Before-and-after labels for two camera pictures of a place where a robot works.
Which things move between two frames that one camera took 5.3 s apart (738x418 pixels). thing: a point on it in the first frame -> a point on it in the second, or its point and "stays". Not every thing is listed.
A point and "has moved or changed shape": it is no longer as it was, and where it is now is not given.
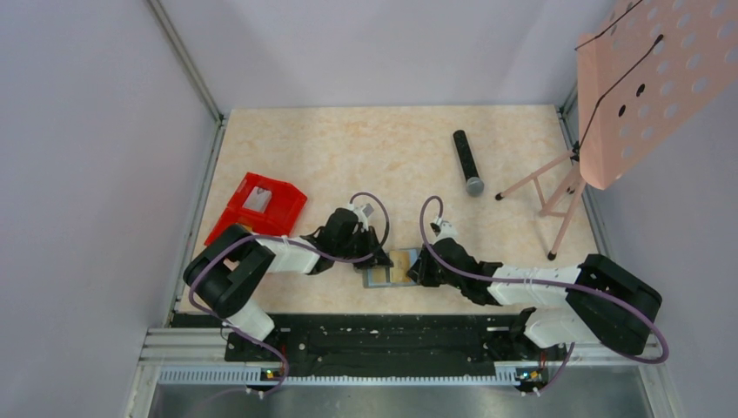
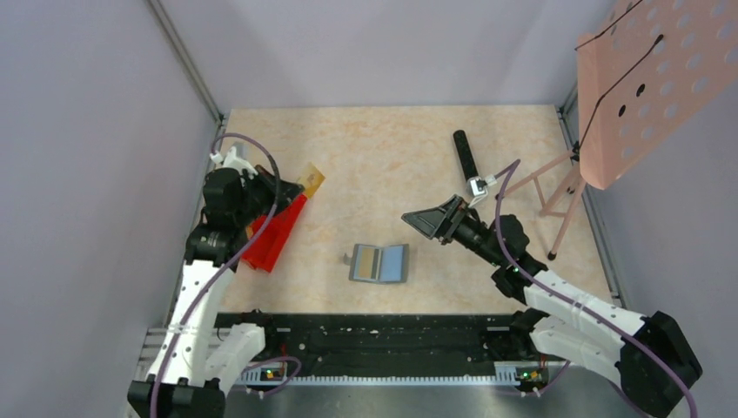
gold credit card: x=400 y=259 -> x=311 y=179
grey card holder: x=395 y=276 has moved or changed shape
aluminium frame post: x=185 y=58 stays
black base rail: x=399 y=346 stays
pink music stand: x=644 y=68 stays
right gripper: x=424 y=272 -> x=452 y=218
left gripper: x=368 y=248 -> x=272 y=189
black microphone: x=474 y=184 stays
